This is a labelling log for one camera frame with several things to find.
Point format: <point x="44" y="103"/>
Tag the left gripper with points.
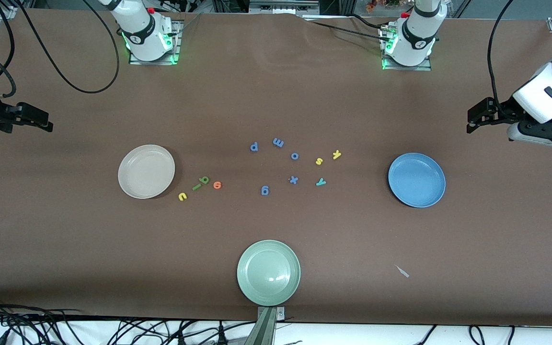
<point x="507" y="111"/>

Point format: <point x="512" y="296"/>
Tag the yellow foam letter k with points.
<point x="336" y="154"/>

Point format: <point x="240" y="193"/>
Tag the teal foam letter y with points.
<point x="321" y="182"/>

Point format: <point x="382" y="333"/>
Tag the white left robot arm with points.
<point x="417" y="38"/>

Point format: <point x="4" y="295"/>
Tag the blue plate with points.
<point x="417" y="180"/>

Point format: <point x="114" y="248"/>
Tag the beige brown plate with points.
<point x="146" y="171"/>

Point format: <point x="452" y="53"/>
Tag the orange red background object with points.
<point x="384" y="4"/>

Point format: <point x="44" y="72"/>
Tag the small whitish tape scrap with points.
<point x="402" y="271"/>

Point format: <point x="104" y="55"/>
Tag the blue foam letter m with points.
<point x="278" y="142"/>

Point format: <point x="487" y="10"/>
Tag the brown table cover sheet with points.
<point x="276" y="96"/>

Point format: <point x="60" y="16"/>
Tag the grey equipment box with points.
<point x="283" y="5"/>

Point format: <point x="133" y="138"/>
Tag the pale green plate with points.
<point x="268" y="272"/>

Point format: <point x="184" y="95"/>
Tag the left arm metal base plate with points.
<point x="408" y="68"/>

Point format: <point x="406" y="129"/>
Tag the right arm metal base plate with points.
<point x="154" y="63"/>

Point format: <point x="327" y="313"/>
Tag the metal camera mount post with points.
<point x="266" y="328"/>

